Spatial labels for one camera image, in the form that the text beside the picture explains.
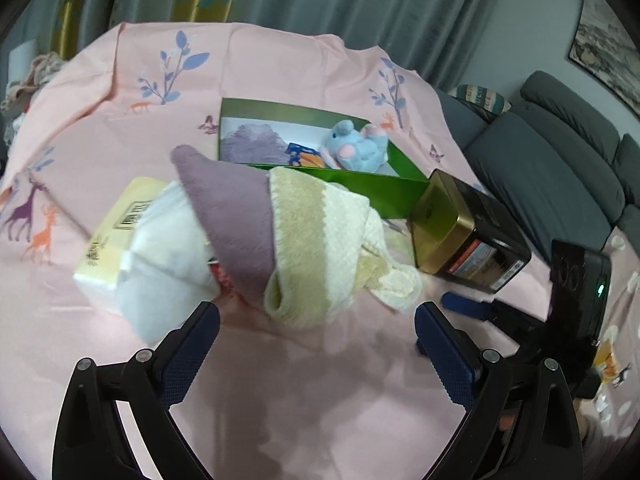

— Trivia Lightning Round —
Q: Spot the gold and black tin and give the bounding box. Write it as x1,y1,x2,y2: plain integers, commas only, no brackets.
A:
410,169,532,295

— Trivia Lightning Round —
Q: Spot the blue plush toy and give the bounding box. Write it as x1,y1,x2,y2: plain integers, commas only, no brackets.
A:
318,120,389,173

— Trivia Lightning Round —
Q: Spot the grey sofa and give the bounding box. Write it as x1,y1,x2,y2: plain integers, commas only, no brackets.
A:
435,71,640,252

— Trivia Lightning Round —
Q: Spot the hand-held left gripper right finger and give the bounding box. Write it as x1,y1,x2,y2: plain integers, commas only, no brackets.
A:
415,301,586,480

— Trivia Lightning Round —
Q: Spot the white board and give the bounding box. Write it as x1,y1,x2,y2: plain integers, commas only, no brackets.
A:
7,41,42,84

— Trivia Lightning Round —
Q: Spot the grey purple fluffy cloth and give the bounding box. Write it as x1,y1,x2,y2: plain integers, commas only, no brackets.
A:
220,122,289,165

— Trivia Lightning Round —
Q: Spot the purple towel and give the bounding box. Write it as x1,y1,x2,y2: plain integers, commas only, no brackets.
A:
171,144,277,305

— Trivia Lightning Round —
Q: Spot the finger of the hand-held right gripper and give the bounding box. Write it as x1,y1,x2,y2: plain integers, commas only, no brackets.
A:
441,291,551,343

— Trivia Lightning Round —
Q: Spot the framed wall picture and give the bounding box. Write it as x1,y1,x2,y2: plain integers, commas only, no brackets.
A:
567,0,640,107

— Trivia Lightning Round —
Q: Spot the white cloth with red trim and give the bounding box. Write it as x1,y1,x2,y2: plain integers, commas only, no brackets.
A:
117,180,236,346

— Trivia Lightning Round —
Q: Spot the yellow tissue pack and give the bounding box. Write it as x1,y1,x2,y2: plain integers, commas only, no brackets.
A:
72,176,168,312

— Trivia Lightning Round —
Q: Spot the grey curtain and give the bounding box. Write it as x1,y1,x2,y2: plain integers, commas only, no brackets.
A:
85,0,587,88

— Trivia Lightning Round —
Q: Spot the small blue orange packet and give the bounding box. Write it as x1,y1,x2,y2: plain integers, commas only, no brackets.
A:
286,142,323,167

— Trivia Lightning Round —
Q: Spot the patterned cushion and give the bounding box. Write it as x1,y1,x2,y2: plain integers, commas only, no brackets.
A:
447,84,512,122

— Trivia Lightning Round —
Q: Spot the pink printed bed sheet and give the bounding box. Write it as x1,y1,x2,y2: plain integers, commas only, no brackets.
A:
0,21,640,480

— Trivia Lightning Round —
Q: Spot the green cardboard box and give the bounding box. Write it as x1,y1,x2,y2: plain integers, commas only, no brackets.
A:
216,98,431,221

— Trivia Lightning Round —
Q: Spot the pile of pale cloth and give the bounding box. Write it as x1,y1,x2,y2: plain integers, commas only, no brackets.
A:
0,52,69,147

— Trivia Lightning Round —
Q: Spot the cream yellow towel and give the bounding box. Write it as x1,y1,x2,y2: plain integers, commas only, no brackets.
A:
263,166,424,331

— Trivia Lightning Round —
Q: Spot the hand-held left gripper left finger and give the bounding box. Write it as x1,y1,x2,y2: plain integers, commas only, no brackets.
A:
51,301,221,480

